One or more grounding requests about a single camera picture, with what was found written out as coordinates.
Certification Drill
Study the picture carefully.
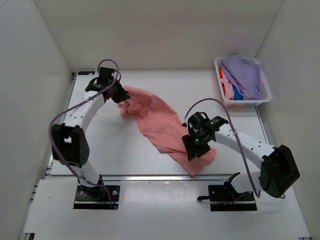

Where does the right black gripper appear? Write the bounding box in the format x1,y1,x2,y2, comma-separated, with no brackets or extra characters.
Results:
182,131,211,162

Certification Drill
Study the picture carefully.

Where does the salmon pink t shirt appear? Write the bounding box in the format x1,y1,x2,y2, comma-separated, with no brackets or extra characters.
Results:
118,85,217,176

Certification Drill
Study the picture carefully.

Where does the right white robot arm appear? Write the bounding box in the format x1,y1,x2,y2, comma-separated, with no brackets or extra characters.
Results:
181,112,301,200

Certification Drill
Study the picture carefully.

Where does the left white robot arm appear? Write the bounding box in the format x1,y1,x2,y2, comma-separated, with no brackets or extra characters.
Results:
49,67,130,201

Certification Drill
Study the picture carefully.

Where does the black corner label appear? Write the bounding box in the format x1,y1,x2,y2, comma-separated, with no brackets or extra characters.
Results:
78,71,95,76

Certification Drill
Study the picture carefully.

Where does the blue t shirt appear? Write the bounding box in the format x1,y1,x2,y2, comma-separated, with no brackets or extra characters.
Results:
232,85,243,101

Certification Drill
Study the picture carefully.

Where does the light pink t shirt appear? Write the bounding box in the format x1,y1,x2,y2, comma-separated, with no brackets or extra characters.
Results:
221,74,235,100

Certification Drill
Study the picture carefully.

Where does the orange t shirt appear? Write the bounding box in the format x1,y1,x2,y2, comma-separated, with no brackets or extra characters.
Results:
218,67,223,79

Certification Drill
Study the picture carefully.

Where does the purple t shirt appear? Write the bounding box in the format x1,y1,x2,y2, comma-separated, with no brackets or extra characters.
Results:
221,55,262,101

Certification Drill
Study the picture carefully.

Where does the white plastic basket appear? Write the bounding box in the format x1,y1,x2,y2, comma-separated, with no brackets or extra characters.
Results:
214,56,272,108

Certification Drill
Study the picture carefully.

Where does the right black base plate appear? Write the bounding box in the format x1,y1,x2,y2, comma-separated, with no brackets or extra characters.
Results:
208,185,258,212

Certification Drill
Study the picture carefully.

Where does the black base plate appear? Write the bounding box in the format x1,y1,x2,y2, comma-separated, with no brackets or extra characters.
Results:
208,185,258,212
73,184,121,210

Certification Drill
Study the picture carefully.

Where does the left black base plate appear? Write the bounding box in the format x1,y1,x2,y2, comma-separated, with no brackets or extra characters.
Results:
73,184,121,210

